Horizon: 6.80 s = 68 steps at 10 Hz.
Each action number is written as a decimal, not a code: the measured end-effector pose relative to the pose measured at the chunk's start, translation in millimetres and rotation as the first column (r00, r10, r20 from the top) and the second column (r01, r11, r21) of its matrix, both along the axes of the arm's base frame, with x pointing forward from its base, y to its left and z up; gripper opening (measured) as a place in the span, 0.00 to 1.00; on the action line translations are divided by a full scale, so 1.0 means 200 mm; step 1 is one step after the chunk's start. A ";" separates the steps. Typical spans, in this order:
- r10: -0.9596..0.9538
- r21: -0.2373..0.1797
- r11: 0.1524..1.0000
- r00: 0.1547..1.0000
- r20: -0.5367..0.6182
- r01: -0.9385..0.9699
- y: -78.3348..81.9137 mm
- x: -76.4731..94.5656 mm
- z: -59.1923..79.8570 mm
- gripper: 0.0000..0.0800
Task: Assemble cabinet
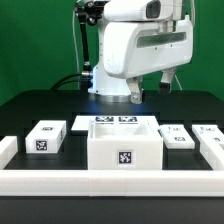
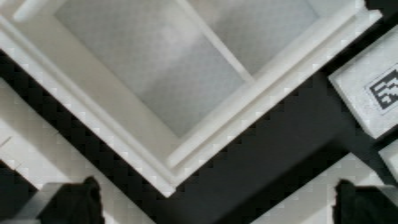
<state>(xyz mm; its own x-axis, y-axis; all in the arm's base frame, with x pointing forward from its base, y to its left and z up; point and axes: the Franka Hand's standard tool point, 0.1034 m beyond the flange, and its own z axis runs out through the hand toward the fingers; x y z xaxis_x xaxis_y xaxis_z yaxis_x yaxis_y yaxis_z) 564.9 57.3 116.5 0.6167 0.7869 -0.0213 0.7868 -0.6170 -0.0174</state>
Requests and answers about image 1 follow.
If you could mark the white cabinet door piece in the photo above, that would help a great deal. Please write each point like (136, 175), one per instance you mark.
(175, 136)

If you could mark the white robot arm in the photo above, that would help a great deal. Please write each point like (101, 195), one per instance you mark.
(164, 12)

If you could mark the small white tagged box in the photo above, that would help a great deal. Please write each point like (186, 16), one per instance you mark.
(46, 137)

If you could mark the flat white tagged panel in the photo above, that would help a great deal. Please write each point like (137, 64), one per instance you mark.
(81, 122)

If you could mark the white cabinet body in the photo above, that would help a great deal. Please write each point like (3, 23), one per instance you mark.
(124, 147)

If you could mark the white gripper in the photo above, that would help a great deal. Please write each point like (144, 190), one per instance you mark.
(133, 49)

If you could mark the black camera stand pole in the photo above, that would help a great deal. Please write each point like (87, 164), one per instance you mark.
(85, 40)

